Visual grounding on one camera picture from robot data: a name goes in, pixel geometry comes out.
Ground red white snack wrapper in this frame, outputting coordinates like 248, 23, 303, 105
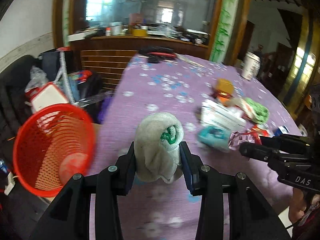
228, 130, 273, 151

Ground blue white small box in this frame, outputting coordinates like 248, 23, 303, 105
274, 125, 290, 136

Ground green knitted cloth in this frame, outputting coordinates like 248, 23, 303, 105
245, 98, 270, 124

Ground teal cartoon tissue pack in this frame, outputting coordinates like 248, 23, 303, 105
197, 125, 231, 152

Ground white paper bag wrapper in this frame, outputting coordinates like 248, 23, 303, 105
227, 98, 256, 121

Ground large white medicine box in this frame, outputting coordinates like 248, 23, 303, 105
200, 99, 246, 132

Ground orange small box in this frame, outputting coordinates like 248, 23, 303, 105
215, 93, 233, 107

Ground yellow orange box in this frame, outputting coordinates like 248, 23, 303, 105
215, 79, 234, 95

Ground grey white cloth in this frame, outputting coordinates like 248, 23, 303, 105
134, 112, 184, 184

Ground red plastic mesh basket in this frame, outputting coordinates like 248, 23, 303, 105
12, 103, 95, 198

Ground white patterned cup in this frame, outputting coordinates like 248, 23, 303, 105
241, 51, 260, 81

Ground bamboo painted pillar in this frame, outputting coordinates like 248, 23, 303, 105
209, 0, 239, 63

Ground purple floral tablecloth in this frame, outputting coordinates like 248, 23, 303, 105
90, 56, 299, 239

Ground red white box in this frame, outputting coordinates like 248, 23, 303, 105
30, 82, 69, 113

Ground black sofa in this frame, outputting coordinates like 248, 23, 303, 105
1, 55, 41, 165

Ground black red tool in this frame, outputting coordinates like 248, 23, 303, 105
138, 46, 177, 63

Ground clear plastic bag on sofa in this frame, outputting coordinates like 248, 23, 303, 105
24, 66, 49, 93

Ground glass partition panel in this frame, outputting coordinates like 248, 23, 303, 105
71, 0, 215, 44

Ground black shopping bag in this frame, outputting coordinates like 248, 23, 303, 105
38, 49, 76, 81

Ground wooden cabinet counter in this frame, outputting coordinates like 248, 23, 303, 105
70, 36, 208, 90

